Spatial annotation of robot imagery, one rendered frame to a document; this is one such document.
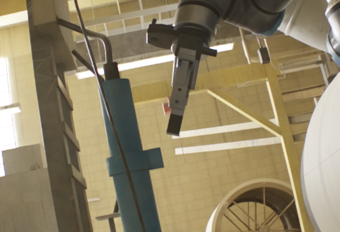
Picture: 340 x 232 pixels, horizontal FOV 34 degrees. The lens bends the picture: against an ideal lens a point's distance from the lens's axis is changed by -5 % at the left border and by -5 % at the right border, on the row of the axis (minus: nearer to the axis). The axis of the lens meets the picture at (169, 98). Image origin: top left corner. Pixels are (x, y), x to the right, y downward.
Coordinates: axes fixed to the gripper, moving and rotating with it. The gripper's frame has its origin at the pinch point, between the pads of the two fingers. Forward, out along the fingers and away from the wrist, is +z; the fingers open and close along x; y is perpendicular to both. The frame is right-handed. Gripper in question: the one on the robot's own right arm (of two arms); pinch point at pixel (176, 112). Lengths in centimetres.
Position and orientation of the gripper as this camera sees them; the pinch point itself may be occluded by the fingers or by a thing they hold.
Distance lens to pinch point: 109.6
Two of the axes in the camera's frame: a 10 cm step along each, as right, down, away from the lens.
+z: -2.1, 8.9, -4.1
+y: 9.8, 2.0, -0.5
